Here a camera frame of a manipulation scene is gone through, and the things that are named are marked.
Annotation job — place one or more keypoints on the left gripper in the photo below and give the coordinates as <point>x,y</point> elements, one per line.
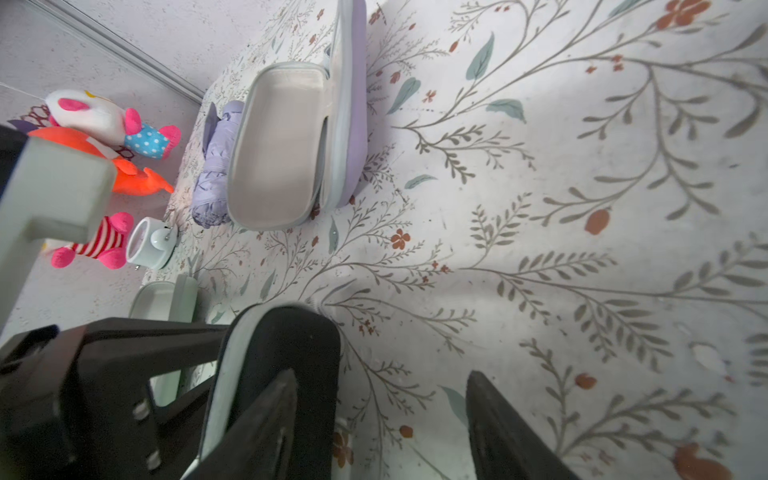
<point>78,404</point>

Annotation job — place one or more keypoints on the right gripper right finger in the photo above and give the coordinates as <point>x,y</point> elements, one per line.
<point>503,445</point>

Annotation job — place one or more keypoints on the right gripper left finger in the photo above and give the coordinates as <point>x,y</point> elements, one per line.
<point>255,445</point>

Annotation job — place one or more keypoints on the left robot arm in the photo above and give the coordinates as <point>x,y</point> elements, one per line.
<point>48,191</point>

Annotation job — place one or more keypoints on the purple folded umbrella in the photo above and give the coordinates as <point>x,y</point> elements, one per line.
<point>209,199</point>

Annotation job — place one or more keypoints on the white plush with glasses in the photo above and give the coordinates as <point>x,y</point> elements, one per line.
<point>108,245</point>

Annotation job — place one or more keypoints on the white alarm clock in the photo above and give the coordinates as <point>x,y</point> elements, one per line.
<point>151,244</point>

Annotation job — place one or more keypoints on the orange plush toy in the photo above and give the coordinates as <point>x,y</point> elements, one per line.
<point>130,179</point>

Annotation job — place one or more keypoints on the floral table mat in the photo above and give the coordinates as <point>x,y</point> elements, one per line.
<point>569,196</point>

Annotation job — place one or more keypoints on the white pink plush top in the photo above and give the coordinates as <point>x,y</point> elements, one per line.
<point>110,124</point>

